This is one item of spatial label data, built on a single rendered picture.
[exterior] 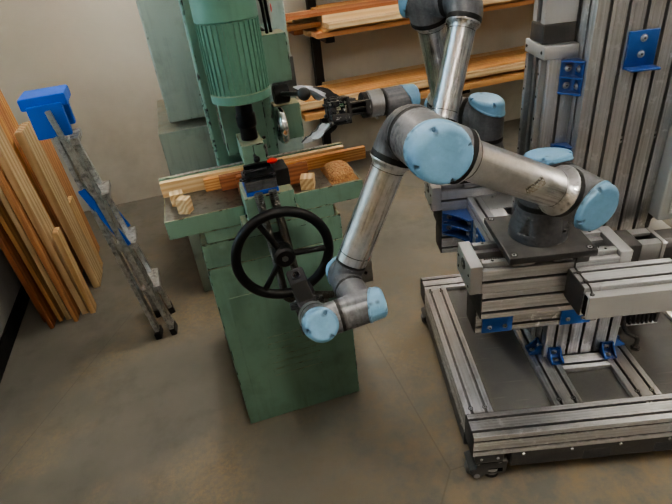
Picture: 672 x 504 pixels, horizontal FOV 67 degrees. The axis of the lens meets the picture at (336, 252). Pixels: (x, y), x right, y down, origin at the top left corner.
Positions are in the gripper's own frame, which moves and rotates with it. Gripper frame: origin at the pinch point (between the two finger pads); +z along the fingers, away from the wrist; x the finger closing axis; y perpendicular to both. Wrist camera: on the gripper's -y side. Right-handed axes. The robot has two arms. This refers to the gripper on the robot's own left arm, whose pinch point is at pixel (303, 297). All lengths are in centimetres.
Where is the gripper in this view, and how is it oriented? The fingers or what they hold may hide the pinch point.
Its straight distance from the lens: 144.0
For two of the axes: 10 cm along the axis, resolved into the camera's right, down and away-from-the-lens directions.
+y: 2.8, 9.6, 0.7
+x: 9.5, -2.9, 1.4
